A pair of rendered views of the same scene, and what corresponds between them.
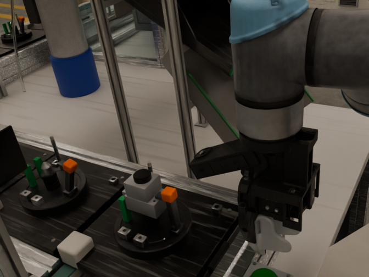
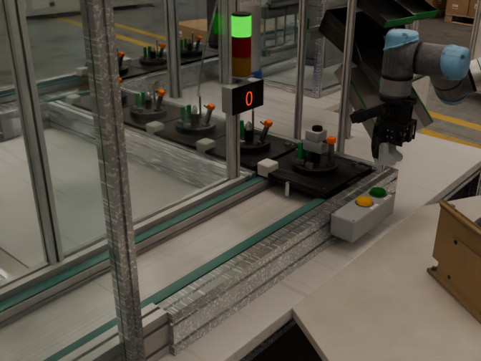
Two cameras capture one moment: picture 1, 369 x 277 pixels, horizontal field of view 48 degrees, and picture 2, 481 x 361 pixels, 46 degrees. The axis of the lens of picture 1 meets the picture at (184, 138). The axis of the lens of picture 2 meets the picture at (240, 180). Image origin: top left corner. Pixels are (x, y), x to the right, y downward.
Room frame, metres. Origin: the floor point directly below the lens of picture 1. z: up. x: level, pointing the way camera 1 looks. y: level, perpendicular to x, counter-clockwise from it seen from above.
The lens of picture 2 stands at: (-0.96, 0.15, 1.64)
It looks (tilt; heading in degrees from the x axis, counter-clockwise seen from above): 25 degrees down; 6
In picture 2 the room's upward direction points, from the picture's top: straight up
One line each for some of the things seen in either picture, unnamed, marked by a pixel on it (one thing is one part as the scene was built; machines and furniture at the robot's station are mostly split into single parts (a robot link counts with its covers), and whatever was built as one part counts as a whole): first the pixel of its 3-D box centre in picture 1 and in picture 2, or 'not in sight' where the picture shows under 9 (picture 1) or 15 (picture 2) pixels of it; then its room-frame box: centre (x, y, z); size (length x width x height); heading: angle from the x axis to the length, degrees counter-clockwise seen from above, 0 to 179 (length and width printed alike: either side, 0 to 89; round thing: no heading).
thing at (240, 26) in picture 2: not in sight; (241, 25); (0.48, 0.28, 1.38); 0.05 x 0.05 x 0.05
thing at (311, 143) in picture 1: (276, 170); (394, 118); (0.41, -0.11, 1.18); 0.09 x 0.08 x 0.12; 54
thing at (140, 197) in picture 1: (140, 189); (313, 137); (0.57, 0.09, 1.06); 0.08 x 0.04 x 0.07; 54
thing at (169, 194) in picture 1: (168, 207); (328, 149); (0.53, 0.04, 1.04); 0.04 x 0.02 x 0.08; 54
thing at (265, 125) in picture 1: (270, 110); (396, 86); (0.41, -0.10, 1.26); 0.08 x 0.08 x 0.05
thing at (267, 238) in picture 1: (270, 241); (385, 159); (0.40, -0.09, 1.07); 0.06 x 0.03 x 0.09; 54
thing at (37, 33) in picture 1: (14, 28); not in sight; (1.97, 0.70, 1.01); 0.24 x 0.24 x 0.13; 54
